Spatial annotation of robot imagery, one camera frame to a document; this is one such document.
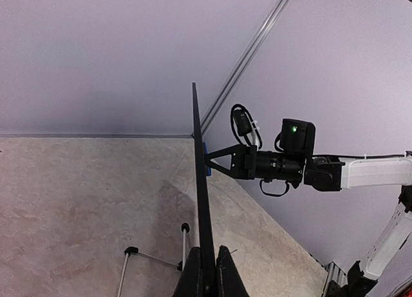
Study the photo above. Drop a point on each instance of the small whiteboard with wire stand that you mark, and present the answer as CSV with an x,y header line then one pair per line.
x,y
208,260

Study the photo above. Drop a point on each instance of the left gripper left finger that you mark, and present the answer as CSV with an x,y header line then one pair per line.
x,y
190,283

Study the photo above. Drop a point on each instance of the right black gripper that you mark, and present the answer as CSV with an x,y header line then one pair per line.
x,y
243,161

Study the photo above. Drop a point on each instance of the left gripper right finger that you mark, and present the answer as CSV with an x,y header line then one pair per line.
x,y
229,282

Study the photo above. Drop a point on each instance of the black whiteboard eraser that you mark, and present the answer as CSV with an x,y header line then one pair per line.
x,y
208,172

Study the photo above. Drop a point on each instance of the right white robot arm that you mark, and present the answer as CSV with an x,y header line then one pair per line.
x,y
294,162

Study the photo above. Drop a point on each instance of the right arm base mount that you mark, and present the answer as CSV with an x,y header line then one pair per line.
x,y
353,283

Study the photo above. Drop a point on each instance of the right aluminium corner post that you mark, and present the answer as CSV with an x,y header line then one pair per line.
x,y
243,62

